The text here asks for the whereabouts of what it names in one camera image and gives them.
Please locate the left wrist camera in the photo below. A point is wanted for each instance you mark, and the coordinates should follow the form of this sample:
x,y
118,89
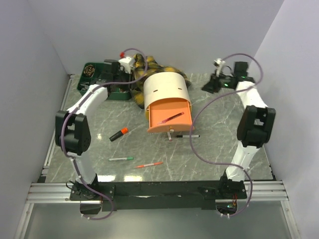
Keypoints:
x,y
127,62

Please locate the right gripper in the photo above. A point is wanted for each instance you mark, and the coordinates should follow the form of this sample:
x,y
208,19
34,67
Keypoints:
x,y
213,86

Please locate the orange pencil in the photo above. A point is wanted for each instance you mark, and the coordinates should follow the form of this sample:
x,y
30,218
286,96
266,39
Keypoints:
x,y
148,165

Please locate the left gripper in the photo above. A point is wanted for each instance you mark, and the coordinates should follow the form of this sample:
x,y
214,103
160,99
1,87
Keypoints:
x,y
129,77

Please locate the black white marker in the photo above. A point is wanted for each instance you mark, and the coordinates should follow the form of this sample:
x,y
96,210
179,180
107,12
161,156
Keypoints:
x,y
188,136

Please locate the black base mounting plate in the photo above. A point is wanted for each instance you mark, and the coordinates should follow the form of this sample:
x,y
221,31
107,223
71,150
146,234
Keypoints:
x,y
160,195

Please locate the yellow plaid cloth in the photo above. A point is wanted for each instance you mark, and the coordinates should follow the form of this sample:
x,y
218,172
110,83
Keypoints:
x,y
156,82

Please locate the green compartment tray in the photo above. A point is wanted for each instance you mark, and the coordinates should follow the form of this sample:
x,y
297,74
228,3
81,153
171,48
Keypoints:
x,y
104,72

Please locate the white pen pink ends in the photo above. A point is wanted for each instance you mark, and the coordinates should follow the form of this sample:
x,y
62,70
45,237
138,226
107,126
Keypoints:
x,y
169,136

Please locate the brown patterned rolled tie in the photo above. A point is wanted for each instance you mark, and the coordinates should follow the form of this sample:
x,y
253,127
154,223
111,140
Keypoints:
x,y
89,71

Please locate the black orange highlighter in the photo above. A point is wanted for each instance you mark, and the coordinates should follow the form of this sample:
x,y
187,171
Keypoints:
x,y
118,134

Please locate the round cream drawer organizer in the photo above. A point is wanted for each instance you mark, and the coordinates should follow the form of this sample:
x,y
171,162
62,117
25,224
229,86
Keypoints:
x,y
163,109

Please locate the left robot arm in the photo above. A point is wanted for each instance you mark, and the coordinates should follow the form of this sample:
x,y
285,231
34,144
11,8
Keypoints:
x,y
73,135

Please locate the red translucent pen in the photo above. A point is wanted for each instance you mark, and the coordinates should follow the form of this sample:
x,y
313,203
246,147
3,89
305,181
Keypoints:
x,y
170,118

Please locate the aluminium rail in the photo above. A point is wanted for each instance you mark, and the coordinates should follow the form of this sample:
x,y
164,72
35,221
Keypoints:
x,y
46,193

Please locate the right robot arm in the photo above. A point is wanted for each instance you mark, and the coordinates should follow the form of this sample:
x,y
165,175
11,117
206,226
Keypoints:
x,y
255,126

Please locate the green capped white pen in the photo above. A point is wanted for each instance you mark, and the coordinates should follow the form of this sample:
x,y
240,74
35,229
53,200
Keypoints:
x,y
121,159

